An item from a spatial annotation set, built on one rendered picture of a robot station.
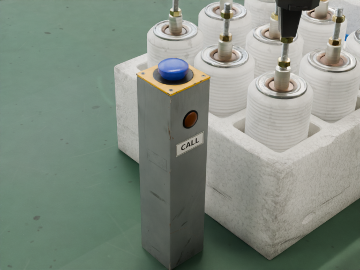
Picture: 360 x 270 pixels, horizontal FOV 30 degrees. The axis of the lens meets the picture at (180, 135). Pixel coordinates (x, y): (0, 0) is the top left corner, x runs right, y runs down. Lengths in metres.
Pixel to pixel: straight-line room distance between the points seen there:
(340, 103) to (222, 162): 0.20
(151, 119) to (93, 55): 0.72
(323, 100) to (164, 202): 0.30
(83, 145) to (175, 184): 0.40
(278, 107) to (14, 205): 0.49
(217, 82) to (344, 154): 0.23
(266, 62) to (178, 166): 0.28
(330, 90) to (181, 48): 0.25
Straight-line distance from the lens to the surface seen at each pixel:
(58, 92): 1.47
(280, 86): 0.98
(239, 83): 1.04
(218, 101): 1.05
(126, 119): 1.21
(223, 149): 1.02
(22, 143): 1.32
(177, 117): 0.87
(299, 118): 0.98
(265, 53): 1.11
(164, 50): 1.11
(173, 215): 0.97
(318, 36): 1.19
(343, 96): 1.06
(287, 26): 0.94
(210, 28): 1.18
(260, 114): 0.98
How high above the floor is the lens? 0.75
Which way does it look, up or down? 35 degrees down
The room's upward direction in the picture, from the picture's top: 1 degrees clockwise
